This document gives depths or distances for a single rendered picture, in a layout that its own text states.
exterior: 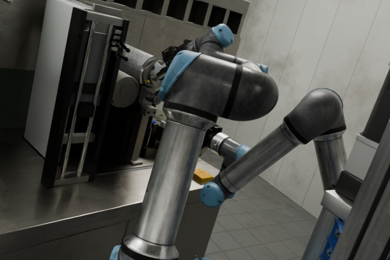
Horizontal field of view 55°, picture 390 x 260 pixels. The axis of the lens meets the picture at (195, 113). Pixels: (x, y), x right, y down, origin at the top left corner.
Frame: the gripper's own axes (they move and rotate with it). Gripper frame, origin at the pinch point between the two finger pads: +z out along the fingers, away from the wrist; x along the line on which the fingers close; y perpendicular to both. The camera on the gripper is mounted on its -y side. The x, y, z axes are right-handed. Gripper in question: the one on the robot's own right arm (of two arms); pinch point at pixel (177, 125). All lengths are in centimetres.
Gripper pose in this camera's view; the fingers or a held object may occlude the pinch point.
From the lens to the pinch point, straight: 146.4
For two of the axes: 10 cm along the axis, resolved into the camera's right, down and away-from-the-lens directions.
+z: -6.9, -3.7, 6.3
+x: -6.7, 0.1, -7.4
